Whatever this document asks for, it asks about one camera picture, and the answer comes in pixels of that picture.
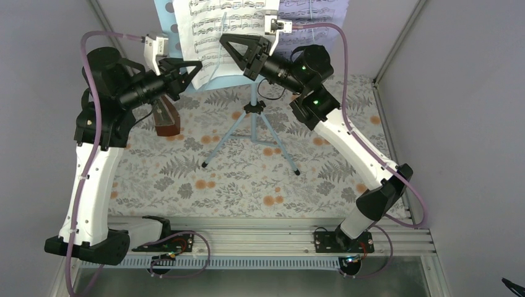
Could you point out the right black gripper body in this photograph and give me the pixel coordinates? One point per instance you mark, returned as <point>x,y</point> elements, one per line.
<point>286,81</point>

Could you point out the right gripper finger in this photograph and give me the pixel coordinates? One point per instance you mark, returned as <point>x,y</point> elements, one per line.
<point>243,61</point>
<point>238,41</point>

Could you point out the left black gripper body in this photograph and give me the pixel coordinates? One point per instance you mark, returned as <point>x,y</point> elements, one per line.
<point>132,96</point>

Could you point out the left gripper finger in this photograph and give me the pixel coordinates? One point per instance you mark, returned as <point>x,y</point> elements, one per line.
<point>169,65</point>
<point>184,83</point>

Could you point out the brown wooden metronome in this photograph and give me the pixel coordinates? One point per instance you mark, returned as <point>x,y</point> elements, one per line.
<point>166,118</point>

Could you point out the light blue music stand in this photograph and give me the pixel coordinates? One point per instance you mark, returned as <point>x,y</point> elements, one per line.
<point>194,29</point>

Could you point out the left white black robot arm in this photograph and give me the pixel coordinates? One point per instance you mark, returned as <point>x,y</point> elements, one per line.
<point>116,87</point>

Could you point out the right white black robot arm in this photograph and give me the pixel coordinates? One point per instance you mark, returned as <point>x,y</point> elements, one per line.
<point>319,111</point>

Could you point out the floral patterned table cloth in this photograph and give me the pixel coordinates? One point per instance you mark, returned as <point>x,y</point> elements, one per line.
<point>212,169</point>

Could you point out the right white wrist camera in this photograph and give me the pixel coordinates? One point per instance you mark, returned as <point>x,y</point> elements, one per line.
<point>274,26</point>

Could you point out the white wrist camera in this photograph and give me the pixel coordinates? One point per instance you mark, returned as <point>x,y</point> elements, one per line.
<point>274,26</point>
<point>155,46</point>

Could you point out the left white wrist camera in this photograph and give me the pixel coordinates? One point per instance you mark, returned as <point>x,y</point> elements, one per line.
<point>155,46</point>

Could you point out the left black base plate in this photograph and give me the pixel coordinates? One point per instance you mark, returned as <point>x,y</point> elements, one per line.
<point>181,241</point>

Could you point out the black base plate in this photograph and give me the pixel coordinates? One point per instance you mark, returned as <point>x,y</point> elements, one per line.
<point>331,242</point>
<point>181,241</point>

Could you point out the grey slotted cable duct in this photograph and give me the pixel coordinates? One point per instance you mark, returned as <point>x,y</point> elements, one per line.
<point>250,262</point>

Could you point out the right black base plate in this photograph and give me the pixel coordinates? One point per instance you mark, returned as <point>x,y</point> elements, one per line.
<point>331,242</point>

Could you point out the aluminium mounting rail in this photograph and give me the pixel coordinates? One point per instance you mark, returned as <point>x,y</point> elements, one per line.
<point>294,236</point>

